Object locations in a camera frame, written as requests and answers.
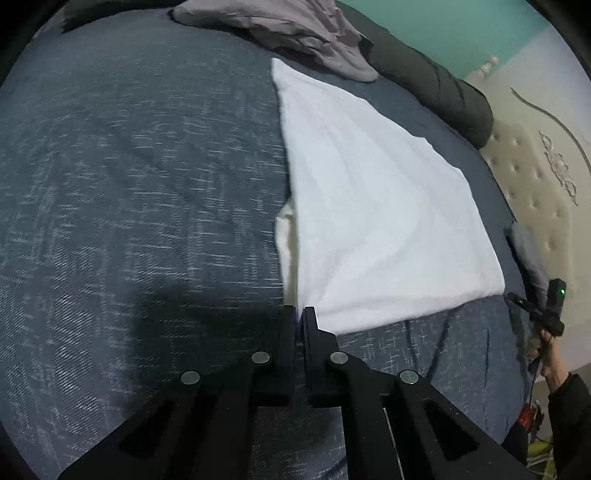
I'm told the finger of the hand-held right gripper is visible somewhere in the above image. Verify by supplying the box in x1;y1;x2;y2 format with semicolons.
505;292;544;319

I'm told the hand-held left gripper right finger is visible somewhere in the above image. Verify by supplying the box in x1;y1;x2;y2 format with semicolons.
301;305;536;480

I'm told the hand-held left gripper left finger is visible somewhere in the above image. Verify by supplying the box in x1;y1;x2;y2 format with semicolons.
58;305;296;480

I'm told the white long-sleeve shirt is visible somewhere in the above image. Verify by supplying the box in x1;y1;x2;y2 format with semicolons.
270;58;506;335

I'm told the person's right forearm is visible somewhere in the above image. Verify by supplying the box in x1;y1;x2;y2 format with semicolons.
547;371;591;480

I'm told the person's right hand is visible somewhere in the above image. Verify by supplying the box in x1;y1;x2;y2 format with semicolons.
527;330;571;393

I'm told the grey folded garment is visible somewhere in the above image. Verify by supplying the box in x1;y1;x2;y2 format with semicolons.
508;223;552;301

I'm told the orange floor clutter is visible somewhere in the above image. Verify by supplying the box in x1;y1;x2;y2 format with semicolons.
519;401;546;432

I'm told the cream tufted headboard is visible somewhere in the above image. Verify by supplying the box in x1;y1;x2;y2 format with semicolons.
462;55;591;374

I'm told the person's leg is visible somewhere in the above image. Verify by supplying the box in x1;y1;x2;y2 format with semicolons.
501;418;529;467

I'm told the dark grey rolled duvet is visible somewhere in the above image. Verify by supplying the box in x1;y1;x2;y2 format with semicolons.
60;0;495;149

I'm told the lilac grey garment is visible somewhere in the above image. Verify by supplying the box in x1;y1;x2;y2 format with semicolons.
171;0;379;84

